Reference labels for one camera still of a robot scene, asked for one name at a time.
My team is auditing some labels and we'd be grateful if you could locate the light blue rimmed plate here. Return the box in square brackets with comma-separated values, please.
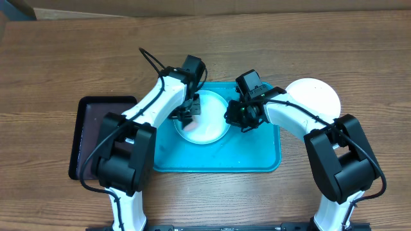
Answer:
[174, 90, 230, 144]

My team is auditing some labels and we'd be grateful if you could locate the white plate with sauce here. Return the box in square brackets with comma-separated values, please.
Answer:
[286, 78, 341, 119]

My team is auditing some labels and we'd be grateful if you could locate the green and pink sponge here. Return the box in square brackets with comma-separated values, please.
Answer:
[182, 121, 198, 132]

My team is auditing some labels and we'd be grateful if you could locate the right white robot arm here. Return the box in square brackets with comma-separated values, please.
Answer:
[224, 69, 387, 230]

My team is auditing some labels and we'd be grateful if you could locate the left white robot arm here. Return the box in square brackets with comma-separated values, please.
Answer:
[85, 53, 206, 230]

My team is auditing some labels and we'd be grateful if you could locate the black rectangular water tray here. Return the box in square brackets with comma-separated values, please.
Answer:
[68, 96, 137, 180]

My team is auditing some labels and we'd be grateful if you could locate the brown cardboard backdrop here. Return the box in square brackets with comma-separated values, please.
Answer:
[1, 0, 410, 17]

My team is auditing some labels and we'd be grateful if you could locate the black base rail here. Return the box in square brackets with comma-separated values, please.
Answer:
[85, 222, 372, 231]

